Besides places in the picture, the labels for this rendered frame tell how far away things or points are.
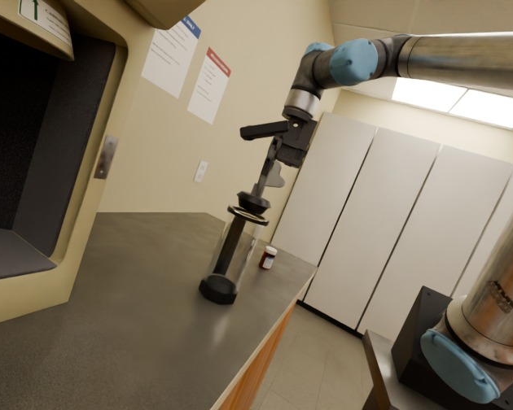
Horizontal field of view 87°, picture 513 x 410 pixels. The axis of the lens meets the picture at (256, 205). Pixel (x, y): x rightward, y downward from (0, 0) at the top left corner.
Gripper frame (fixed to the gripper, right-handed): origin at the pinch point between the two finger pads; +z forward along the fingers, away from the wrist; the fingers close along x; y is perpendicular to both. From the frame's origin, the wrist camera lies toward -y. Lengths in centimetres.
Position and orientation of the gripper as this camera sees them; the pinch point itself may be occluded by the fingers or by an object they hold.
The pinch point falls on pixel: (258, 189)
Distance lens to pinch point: 65.8
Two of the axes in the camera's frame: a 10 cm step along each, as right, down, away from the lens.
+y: 9.2, 3.7, -0.9
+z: -3.6, 9.2, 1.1
